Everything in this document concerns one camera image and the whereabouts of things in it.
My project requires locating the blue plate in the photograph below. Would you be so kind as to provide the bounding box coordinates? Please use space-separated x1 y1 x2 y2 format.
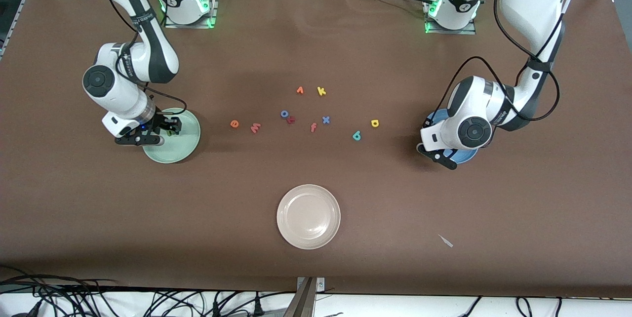
426 109 479 165

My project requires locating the brown table cover sheet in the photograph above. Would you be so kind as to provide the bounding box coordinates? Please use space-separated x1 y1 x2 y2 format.
0 0 632 298

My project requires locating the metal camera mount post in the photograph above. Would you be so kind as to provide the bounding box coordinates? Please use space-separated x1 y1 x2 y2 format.
282 277 325 317

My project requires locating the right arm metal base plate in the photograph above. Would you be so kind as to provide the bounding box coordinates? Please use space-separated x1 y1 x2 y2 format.
164 0 220 29

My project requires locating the pale green plate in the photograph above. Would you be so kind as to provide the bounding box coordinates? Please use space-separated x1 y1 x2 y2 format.
142 108 201 164

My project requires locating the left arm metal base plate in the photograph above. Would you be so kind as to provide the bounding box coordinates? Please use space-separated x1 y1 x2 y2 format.
422 0 477 35

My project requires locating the beige plate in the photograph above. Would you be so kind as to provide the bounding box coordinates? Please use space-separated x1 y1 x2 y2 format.
276 184 341 250

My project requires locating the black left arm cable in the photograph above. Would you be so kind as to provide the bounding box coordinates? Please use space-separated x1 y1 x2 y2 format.
446 0 588 122

